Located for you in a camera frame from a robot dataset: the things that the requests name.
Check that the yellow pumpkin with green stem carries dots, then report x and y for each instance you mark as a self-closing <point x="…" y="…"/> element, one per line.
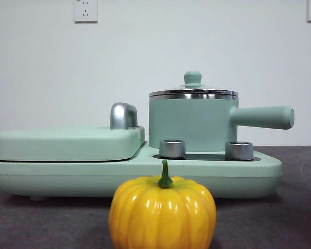
<point x="160" y="212"/>

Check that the mint green breakfast machine base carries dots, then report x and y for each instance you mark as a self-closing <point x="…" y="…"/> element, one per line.
<point x="67" y="179"/>

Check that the glass lid with green knob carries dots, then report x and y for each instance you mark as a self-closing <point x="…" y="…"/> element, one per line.
<point x="193" y="77"/>

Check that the mint green hinged griddle cover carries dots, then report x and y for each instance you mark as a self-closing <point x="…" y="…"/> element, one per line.
<point x="54" y="145"/>

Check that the silver control knob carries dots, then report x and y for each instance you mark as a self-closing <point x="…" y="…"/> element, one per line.
<point x="172" y="149"/>
<point x="239" y="151"/>

